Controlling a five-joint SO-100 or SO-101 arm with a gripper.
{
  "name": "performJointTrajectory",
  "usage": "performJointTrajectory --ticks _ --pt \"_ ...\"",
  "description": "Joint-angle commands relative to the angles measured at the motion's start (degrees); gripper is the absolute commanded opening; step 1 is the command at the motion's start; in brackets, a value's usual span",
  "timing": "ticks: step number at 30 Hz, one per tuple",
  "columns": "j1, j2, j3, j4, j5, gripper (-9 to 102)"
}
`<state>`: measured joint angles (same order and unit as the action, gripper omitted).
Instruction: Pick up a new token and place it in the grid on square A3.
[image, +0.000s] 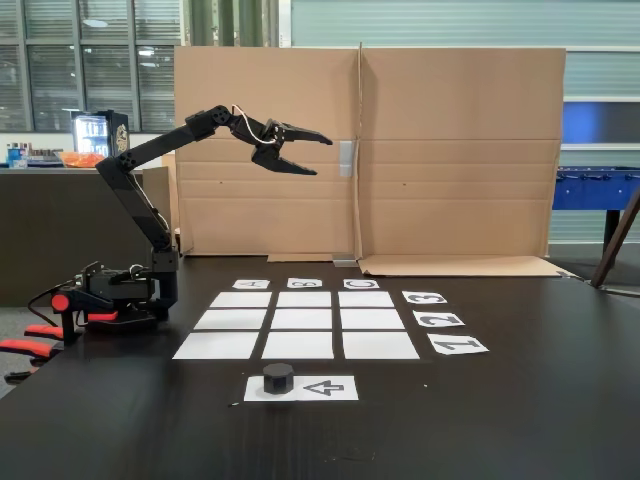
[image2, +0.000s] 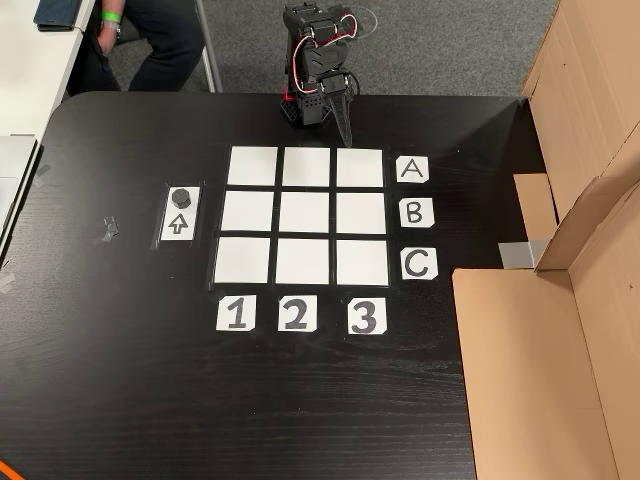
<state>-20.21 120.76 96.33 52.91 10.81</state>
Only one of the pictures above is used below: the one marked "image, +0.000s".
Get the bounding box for black orange clamp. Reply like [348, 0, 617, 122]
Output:
[0, 338, 56, 385]
[23, 287, 121, 347]

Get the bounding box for black mini fridge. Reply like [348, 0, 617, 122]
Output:
[71, 109, 132, 166]

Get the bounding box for bottles on counter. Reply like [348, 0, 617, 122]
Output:
[5, 141, 32, 169]

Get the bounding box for orange snack bag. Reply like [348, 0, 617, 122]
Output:
[57, 151, 109, 169]

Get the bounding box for white arrow paper sheet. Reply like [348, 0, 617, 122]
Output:
[243, 375, 360, 403]

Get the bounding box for white paper grid square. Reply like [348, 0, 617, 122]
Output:
[208, 291, 273, 309]
[338, 291, 397, 308]
[193, 309, 268, 331]
[270, 308, 334, 331]
[260, 331, 335, 360]
[342, 331, 421, 361]
[340, 308, 406, 331]
[276, 291, 333, 308]
[172, 331, 260, 361]

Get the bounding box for dark brown counter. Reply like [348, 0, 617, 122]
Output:
[0, 167, 171, 307]

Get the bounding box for paper sheet number 1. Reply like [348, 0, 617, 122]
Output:
[427, 335, 490, 357]

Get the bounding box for blue foosball table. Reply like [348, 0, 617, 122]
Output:
[551, 165, 640, 256]

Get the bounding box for black octagonal token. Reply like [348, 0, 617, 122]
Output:
[262, 363, 295, 396]

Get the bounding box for paper sheet number 3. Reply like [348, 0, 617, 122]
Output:
[401, 291, 449, 305]

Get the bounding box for brown wooden easel leg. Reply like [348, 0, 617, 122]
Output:
[590, 187, 640, 289]

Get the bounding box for black power cable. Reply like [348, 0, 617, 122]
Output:
[27, 284, 76, 326]

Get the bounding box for brown cardboard panel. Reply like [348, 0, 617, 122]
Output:
[357, 42, 576, 279]
[173, 45, 362, 264]

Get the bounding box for white red servo cable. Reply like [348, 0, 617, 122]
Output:
[231, 104, 279, 147]

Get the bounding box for paper sheet number 2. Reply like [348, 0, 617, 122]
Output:
[412, 310, 466, 329]

